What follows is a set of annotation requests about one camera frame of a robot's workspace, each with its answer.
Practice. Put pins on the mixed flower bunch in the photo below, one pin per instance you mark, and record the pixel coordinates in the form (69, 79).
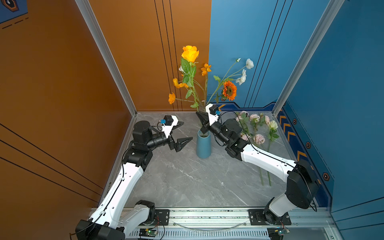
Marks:
(253, 124)

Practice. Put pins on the orange sunflower stem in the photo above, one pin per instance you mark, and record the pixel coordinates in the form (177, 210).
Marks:
(227, 91)

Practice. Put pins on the right aluminium corner post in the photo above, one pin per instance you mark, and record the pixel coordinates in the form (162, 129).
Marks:
(318, 34)

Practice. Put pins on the clear ribbed glass vase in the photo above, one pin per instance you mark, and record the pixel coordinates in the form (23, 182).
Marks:
(206, 109)

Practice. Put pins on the green circuit board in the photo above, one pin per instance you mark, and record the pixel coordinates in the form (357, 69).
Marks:
(277, 233)
(148, 234)

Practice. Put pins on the aluminium corner post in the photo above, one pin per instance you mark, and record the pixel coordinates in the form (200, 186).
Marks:
(318, 34)
(101, 42)

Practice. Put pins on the left aluminium corner post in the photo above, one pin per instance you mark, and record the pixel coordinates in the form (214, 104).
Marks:
(101, 42)

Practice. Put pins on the cream rose stem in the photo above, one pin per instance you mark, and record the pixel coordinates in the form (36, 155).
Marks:
(272, 135)

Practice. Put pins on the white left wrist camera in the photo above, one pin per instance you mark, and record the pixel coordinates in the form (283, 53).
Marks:
(168, 123)

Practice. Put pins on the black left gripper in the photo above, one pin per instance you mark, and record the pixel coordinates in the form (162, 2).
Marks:
(177, 146)

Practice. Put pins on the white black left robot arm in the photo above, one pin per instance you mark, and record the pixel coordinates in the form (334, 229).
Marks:
(106, 223)

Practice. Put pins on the teal ceramic cylinder vase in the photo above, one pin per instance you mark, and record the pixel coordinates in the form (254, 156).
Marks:
(204, 145)

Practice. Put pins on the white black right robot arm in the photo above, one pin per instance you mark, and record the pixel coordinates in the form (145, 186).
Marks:
(299, 176)

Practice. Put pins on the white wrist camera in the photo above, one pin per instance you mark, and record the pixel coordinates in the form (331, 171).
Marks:
(168, 123)
(215, 114)

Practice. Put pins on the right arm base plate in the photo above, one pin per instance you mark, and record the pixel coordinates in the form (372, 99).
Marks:
(258, 218)

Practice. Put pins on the orange poppy spray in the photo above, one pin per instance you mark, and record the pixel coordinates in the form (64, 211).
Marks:
(180, 90)
(205, 70)

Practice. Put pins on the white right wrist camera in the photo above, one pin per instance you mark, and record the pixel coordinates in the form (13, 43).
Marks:
(215, 114)

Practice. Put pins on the left green circuit board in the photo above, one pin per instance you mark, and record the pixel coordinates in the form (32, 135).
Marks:
(148, 234)

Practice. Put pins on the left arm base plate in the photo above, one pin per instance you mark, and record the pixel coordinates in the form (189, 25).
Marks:
(160, 215)

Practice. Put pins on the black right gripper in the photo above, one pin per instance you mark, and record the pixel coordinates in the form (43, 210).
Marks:
(206, 123)

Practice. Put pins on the yellow rose stem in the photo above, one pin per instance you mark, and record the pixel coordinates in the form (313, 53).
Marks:
(188, 69)

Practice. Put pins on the right green circuit board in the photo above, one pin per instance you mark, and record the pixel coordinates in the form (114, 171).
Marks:
(277, 233)

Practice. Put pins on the aluminium front rail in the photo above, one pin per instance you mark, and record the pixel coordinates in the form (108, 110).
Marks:
(226, 217)

